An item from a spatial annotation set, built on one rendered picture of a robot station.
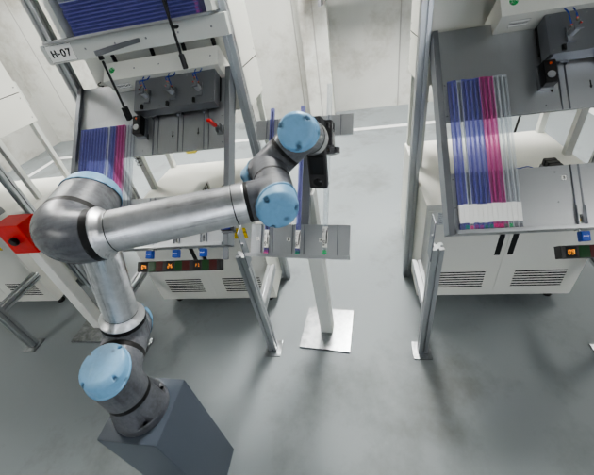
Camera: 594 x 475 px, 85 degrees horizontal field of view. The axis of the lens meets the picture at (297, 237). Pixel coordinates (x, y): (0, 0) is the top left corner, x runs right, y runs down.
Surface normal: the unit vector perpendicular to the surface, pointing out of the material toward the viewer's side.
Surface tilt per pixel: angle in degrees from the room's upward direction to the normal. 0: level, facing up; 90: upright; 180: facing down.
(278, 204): 90
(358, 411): 0
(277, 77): 90
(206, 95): 43
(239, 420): 0
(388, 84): 90
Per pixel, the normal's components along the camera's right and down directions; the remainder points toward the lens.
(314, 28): -0.14, 0.63
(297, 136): -0.26, 0.18
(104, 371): -0.13, -0.69
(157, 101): -0.19, -0.14
